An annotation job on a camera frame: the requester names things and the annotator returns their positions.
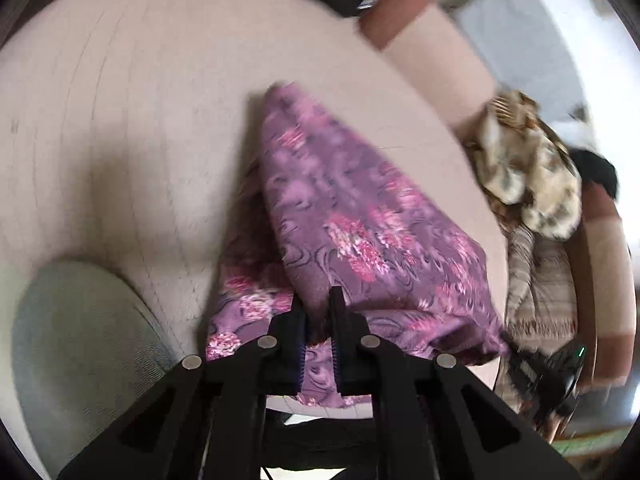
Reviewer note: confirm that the pink quilted mattress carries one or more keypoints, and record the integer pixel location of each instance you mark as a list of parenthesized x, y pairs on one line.
[(129, 126)]

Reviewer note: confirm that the pink cylindrical bolster pillow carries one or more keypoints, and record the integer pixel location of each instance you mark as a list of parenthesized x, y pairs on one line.
[(421, 41)]

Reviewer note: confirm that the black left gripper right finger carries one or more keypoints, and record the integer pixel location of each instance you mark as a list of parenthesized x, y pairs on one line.
[(435, 419)]

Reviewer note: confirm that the beige patterned crumpled cloth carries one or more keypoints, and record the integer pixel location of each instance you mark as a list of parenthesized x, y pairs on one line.
[(525, 170)]

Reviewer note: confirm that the purple floral cloth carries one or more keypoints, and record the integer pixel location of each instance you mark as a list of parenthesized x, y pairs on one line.
[(322, 208)]

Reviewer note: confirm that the striped beige blanket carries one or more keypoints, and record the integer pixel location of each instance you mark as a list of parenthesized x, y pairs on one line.
[(541, 305)]

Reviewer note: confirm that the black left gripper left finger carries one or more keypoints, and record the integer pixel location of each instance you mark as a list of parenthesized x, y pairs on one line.
[(203, 421)]

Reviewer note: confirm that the person's jeans legs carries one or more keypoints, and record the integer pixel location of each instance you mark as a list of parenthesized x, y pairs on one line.
[(85, 347)]

